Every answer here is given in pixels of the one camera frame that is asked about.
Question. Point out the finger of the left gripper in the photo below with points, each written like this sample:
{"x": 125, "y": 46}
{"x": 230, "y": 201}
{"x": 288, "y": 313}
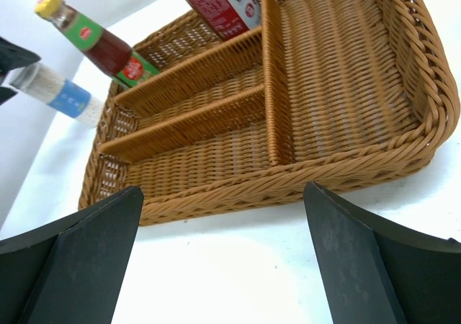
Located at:
{"x": 6, "y": 94}
{"x": 13, "y": 56}

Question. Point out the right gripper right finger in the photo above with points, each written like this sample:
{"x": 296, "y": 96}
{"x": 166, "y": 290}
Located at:
{"x": 377, "y": 271}

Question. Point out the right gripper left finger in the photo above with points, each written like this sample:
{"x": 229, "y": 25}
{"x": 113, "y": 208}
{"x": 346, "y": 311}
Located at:
{"x": 71, "y": 270}

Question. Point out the silver lid blue jar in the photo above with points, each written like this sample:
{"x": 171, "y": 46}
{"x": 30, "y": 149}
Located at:
{"x": 44, "y": 84}

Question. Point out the red chili sauce bottle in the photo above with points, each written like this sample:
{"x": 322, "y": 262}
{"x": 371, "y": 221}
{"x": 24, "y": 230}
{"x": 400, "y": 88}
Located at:
{"x": 110, "y": 54}

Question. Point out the dark soy sauce bottle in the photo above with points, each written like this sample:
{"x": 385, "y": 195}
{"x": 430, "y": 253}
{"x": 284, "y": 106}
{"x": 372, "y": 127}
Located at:
{"x": 229, "y": 18}

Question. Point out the brown wicker divided tray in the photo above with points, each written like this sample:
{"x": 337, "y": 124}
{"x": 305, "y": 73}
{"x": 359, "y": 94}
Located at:
{"x": 346, "y": 93}

